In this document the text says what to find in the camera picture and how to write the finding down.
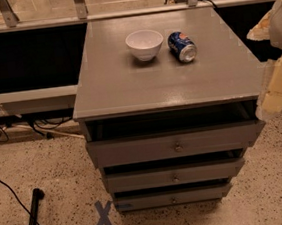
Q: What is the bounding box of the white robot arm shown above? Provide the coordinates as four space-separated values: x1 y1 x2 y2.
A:
247 0 282 122

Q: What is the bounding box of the white bowl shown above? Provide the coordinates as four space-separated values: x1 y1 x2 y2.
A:
125 29 164 61

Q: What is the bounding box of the grey top drawer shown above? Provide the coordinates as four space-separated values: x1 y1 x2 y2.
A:
86 101 265 168

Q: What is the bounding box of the blue soda can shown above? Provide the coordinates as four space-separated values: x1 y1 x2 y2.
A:
167 31 197 63

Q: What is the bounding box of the white cable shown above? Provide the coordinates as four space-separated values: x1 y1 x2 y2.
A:
1 117 85 148

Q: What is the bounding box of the grey drawer cabinet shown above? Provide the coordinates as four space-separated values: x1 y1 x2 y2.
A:
62 2 278 217

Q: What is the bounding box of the grey drawer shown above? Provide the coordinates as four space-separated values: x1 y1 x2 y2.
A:
104 149 245 193
113 178 231 212
86 101 265 168

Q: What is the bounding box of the grey railing beam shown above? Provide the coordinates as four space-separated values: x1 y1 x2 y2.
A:
0 85 77 116

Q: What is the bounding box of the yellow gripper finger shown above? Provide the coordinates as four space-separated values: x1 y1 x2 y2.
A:
247 10 271 41
256 56 282 122

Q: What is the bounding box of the black floor cable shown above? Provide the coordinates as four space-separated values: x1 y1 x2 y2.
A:
0 166 46 225

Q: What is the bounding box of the blue tape cross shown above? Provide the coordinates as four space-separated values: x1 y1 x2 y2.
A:
94 200 113 225

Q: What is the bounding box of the grey middle drawer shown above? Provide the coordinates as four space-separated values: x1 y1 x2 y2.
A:
104 149 245 193

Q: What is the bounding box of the grey bottom drawer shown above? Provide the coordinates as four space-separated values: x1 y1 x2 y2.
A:
113 178 231 212

